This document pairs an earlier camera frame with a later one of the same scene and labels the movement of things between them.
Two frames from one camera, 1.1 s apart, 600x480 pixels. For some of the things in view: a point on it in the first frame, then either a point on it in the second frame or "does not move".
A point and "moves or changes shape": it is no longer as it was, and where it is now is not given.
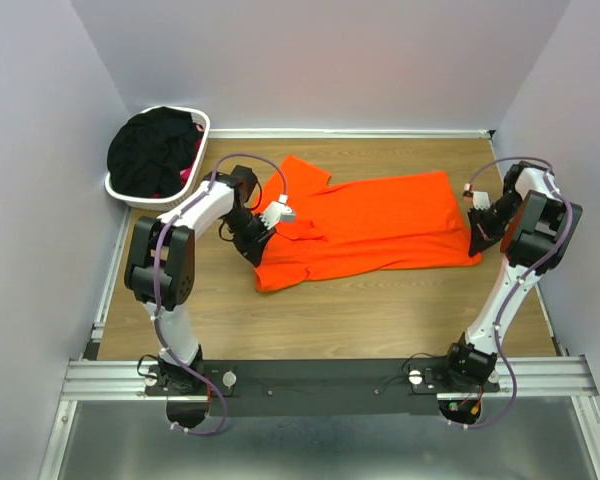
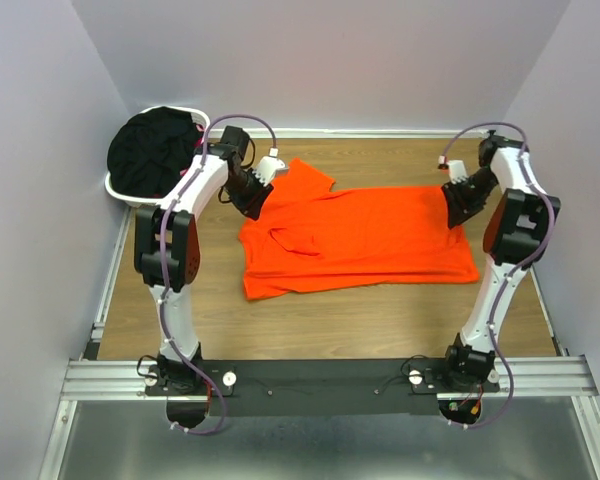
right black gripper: [481, 236] → [461, 210]
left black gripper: [253, 249] → [253, 205]
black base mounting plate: [312, 387] does not move
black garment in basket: [148, 152] does not move
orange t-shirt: [347, 227] moves or changes shape
